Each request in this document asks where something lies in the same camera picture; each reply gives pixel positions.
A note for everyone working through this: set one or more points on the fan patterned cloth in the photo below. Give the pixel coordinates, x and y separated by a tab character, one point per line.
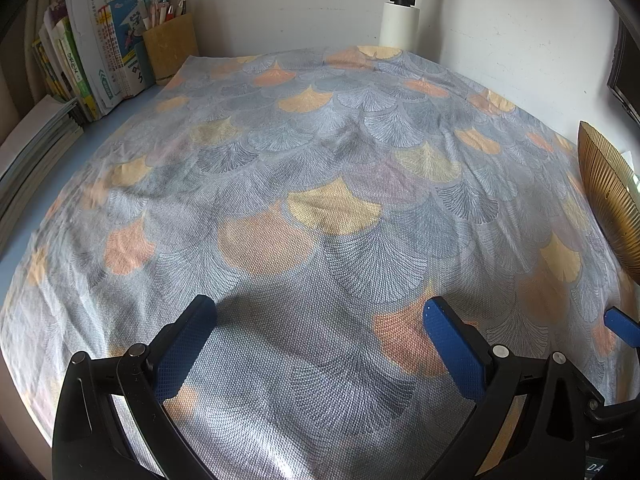
325	160

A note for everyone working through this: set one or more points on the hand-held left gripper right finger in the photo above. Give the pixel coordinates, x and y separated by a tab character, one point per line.
452	350

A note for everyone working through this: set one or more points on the white lamp pole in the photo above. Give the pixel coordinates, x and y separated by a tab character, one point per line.
400	25

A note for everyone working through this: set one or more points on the dark monitor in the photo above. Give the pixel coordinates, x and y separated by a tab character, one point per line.
627	75

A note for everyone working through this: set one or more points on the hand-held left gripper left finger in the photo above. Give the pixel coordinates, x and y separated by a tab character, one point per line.
185	355

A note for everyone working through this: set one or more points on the bunch of pens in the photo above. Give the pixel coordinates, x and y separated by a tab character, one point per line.
162	12

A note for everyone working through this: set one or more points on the brown pen holder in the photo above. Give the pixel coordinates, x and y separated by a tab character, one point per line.
170	50

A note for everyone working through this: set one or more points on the stack of magazines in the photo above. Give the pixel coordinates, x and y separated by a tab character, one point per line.
30	145

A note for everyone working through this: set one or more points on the row of upright books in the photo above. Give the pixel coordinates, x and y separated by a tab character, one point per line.
60	60

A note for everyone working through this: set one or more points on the white printed booklet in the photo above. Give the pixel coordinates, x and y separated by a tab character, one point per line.
90	10

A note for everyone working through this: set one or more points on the amber ribbed glass bowl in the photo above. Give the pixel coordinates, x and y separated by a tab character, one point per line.
610	200

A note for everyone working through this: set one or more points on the blue illustrated booklet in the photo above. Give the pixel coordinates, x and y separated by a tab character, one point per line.
127	35

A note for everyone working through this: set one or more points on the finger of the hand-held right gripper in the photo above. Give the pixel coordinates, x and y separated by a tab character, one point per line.
622	324

